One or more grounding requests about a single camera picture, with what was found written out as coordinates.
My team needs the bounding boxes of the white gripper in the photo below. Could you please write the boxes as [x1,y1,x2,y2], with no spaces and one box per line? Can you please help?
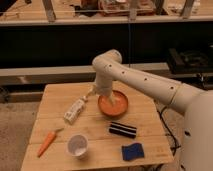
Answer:
[85,81,115,106]

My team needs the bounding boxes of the black white striped eraser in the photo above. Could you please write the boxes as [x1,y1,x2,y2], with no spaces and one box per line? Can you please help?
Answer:
[109,122,137,138]

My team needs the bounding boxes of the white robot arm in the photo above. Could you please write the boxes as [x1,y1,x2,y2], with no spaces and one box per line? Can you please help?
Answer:
[92,49,213,171]

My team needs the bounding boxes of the orange plate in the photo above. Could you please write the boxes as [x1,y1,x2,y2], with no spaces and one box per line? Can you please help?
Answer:
[98,90,128,117]

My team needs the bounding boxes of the white bottle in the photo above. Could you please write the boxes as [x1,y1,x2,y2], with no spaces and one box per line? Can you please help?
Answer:
[64,96,87,125]

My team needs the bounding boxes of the long wooden shelf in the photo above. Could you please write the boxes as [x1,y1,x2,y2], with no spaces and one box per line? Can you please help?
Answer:
[0,62,213,87]

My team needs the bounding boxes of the wooden table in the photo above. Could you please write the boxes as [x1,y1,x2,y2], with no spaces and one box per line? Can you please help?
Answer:
[21,82,173,171]

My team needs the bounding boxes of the blue sponge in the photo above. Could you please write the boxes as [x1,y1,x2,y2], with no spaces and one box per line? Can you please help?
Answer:
[121,143,144,161]

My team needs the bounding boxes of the orange carrot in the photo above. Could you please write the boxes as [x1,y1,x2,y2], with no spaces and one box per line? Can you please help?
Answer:
[37,128,62,158]

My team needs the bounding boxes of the black box on shelf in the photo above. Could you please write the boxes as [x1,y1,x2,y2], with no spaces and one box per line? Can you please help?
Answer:
[167,48,213,74]

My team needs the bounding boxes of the black cable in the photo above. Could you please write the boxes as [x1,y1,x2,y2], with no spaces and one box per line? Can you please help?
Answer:
[156,104,183,171]

